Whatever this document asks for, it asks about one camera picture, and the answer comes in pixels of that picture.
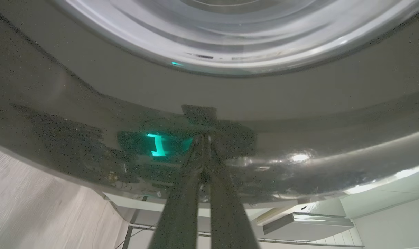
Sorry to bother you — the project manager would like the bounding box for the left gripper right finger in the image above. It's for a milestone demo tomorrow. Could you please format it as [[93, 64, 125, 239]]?
[[204, 135, 260, 249]]

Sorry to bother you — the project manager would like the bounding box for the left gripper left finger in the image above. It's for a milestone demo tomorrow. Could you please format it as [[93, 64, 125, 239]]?
[[149, 135, 205, 249]]

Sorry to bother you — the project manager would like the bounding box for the glass washing machine door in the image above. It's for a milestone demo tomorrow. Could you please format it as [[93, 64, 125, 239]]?
[[0, 0, 419, 210]]

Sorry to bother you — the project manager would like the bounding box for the grey rectangular box fixture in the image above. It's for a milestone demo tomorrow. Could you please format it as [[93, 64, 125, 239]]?
[[262, 212, 355, 242]]

